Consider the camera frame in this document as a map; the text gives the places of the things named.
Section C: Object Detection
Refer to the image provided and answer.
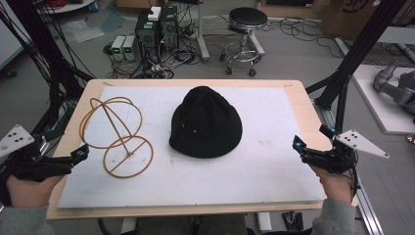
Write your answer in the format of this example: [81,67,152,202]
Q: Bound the black frame post with cables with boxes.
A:
[0,0,96,145]

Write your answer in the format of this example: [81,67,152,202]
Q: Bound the clear plastic sheet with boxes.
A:
[60,19,106,44]

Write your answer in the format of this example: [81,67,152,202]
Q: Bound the round white table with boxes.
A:
[34,0,96,15]

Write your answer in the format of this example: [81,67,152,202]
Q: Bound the black hat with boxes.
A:
[168,85,244,160]

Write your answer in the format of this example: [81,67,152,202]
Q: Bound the aluminium rail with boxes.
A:
[312,99,387,235]

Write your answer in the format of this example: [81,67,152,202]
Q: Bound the tan wire hat stand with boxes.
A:
[78,96,155,179]

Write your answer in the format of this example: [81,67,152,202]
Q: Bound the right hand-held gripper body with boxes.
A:
[300,128,391,174]

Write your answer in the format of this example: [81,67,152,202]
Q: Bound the brown cardboard box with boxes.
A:
[318,0,415,41]

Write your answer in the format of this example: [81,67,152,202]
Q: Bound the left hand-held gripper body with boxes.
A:
[0,123,74,183]

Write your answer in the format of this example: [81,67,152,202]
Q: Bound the person's legs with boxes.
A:
[135,213,250,235]

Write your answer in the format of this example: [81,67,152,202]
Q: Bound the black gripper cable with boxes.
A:
[347,160,362,198]

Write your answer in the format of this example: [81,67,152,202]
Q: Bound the black round stool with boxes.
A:
[219,7,269,78]

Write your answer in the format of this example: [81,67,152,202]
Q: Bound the grey power supply unit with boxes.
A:
[111,34,127,62]
[122,34,137,62]

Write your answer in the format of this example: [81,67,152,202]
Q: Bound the black computer tower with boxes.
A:
[134,12,161,64]
[159,5,179,51]

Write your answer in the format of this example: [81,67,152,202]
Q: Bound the grey table leg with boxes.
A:
[195,0,211,64]

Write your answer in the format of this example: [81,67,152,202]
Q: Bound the black floor cable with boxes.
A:
[265,17,342,60]

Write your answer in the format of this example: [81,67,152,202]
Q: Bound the white box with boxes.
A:
[147,6,162,23]

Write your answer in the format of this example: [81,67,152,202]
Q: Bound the white platform board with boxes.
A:
[351,64,415,135]

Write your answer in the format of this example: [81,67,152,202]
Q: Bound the green electronics boxes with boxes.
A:
[103,19,201,80]

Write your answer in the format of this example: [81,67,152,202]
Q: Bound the person's right hand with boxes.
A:
[308,164,355,207]

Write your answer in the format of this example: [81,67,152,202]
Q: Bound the person's left hand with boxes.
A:
[6,174,66,208]

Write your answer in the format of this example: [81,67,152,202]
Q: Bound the white table mat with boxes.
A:
[57,85,328,210]

